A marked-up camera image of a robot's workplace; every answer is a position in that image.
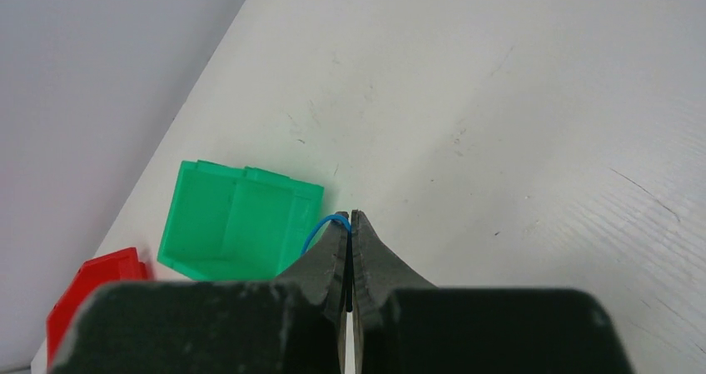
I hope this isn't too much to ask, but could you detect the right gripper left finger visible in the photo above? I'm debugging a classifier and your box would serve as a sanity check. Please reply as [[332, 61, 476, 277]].
[[48, 212, 351, 373]]

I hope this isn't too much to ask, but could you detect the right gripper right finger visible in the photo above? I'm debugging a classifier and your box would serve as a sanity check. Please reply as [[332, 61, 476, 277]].
[[351, 210, 633, 373]]

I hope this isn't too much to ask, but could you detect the blue cable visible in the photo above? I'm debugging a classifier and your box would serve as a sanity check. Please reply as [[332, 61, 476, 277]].
[[300, 214, 353, 257]]

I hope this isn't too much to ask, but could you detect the green plastic bin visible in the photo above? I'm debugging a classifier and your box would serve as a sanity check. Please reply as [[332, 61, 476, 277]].
[[157, 161, 325, 281]]

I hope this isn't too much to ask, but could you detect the red plastic bin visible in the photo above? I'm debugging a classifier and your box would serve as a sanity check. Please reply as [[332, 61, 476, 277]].
[[46, 247, 153, 367]]

